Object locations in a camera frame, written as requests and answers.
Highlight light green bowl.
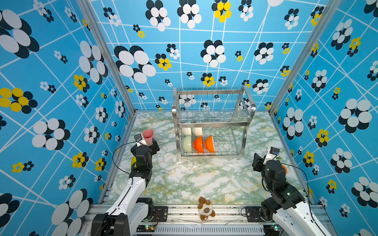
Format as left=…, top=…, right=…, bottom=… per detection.
left=182, top=135, right=192, bottom=153

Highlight cream bowl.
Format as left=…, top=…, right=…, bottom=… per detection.
left=193, top=127, right=203, bottom=137
left=182, top=127, right=192, bottom=136

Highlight white bowl orange outside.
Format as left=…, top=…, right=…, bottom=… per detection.
left=204, top=135, right=215, bottom=153

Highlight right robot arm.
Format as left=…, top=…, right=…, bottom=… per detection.
left=253, top=153, right=331, bottom=236

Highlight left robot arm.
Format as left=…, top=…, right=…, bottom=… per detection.
left=90, top=139, right=159, bottom=236

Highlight steel two-tier dish rack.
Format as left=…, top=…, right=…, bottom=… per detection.
left=172, top=86, right=257, bottom=161

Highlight pink cup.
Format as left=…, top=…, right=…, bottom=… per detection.
left=142, top=129, right=155, bottom=146

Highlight yellow green fruit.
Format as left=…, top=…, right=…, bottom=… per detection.
left=131, top=156, right=136, bottom=170

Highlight brown white plush toy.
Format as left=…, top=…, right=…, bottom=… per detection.
left=197, top=197, right=216, bottom=221

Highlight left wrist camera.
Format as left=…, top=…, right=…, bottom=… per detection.
left=134, top=133, right=147, bottom=146

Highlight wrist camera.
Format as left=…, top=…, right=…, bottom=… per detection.
left=263, top=147, right=280, bottom=165
left=134, top=133, right=147, bottom=146

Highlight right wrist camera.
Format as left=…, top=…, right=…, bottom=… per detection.
left=263, top=147, right=280, bottom=165

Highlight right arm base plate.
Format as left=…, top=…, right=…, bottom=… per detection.
left=240, top=206, right=287, bottom=223

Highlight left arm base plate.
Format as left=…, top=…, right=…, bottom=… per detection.
left=143, top=206, right=168, bottom=223

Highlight aluminium front rail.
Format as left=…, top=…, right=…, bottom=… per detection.
left=79, top=203, right=337, bottom=236

